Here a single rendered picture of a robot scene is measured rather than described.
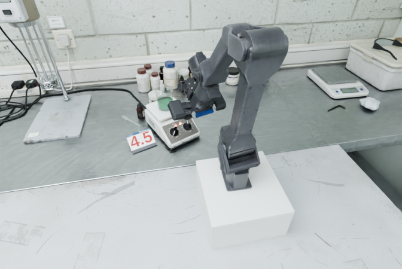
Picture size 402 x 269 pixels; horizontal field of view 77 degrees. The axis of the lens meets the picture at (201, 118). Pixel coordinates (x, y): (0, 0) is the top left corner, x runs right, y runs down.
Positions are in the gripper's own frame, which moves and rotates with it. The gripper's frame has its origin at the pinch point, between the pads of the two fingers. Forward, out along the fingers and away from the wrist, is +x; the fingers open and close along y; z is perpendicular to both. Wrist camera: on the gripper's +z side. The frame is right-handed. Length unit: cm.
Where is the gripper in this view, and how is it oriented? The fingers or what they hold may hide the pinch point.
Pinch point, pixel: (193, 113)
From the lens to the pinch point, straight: 84.0
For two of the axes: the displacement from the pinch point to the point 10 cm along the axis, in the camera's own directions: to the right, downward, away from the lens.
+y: -8.8, 2.1, -4.2
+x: -2.9, 4.6, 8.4
